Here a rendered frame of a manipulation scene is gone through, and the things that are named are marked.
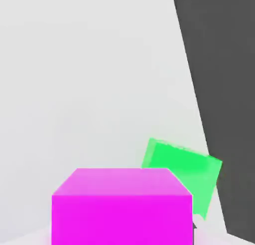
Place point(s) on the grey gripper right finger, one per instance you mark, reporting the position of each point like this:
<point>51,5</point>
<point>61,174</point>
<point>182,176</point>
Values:
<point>207,239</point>

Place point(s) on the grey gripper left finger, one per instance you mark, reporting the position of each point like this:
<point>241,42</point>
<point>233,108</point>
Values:
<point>39,240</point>

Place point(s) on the small magenta cube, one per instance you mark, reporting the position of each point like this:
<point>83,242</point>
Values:
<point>121,219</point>

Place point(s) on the small green cube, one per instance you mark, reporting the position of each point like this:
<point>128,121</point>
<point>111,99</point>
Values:
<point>187,165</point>

